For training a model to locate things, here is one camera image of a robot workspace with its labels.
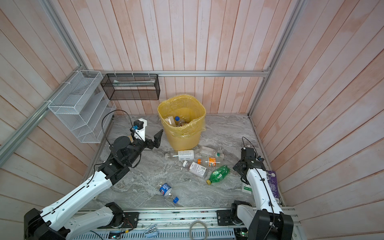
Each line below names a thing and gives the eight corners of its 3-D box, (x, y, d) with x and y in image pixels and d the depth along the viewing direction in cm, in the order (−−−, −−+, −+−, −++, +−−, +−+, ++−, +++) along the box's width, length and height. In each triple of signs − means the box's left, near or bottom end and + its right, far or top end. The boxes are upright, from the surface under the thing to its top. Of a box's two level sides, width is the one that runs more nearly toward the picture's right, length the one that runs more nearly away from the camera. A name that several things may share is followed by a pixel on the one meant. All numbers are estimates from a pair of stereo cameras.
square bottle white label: (181, 167, 93) (181, 165, 90) (186, 160, 96) (185, 158, 93) (204, 179, 88) (204, 177, 86) (207, 171, 91) (208, 169, 89)
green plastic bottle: (210, 188, 85) (210, 186, 82) (204, 180, 88) (204, 178, 85) (230, 173, 91) (232, 170, 88) (224, 166, 93) (225, 163, 91)
